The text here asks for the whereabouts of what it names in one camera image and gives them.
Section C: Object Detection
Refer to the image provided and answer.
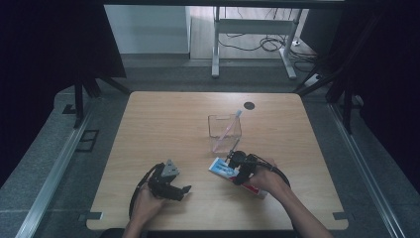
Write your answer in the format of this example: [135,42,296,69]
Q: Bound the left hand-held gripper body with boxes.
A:
[147,159,181,199]

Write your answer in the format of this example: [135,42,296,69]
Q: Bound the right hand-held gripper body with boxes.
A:
[227,150,265,179]

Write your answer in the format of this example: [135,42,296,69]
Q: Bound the white toothpaste box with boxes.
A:
[208,157,269,200]

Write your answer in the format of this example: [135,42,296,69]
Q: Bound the clear plastic container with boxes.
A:
[207,113,243,154]

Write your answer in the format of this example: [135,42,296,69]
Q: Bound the pink toothbrush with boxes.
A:
[212,109,243,154]

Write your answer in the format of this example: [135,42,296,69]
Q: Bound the person's right hand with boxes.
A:
[245,158,289,196]

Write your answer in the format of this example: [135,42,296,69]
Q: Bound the person's left hand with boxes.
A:
[131,182,170,229]

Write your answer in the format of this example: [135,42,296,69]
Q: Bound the white power strip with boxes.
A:
[304,73,323,88]

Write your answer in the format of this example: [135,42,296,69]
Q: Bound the black metal stand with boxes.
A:
[72,76,133,129]
[292,63,355,135]

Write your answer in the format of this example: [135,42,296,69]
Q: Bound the black curtain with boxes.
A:
[0,0,127,187]
[298,0,420,194]

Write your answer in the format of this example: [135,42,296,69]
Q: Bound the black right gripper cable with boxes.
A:
[248,153,292,188]

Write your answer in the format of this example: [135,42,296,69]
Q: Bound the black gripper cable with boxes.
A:
[128,163,165,220]
[248,153,292,188]

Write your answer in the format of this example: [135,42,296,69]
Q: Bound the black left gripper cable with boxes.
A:
[128,163,165,220]

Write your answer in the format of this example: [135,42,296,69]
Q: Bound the aluminium floor rail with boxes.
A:
[328,102,406,238]
[14,98,97,238]

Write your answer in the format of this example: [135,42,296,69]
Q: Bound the black floor cables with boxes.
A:
[218,8,319,73]

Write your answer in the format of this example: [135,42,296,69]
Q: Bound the white desk frame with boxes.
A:
[211,5,303,80]

